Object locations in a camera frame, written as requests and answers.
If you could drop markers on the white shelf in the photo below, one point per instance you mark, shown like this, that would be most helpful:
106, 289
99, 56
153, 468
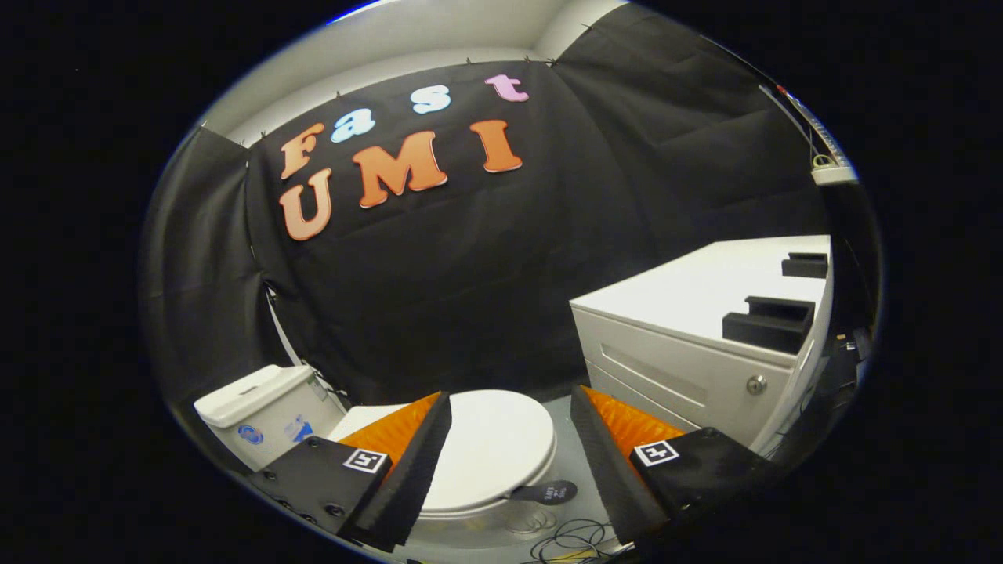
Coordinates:
834, 175

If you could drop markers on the black backdrop cloth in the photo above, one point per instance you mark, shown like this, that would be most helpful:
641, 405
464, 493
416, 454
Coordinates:
486, 274

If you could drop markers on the white pipe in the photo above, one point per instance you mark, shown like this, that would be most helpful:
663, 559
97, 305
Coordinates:
276, 325

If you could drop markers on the white drawer cabinet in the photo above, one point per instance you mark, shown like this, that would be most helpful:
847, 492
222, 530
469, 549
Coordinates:
666, 298

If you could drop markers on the small black foam block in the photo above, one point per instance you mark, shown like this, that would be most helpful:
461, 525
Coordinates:
803, 268

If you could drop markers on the large black foam block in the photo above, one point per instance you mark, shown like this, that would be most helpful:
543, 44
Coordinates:
764, 329

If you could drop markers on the white toilet tank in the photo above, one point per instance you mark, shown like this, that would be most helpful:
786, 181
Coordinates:
258, 399

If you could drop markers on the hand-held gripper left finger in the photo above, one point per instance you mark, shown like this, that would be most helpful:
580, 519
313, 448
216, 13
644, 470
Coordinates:
411, 470

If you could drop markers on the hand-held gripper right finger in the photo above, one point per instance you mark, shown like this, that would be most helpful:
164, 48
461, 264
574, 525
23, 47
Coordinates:
611, 470

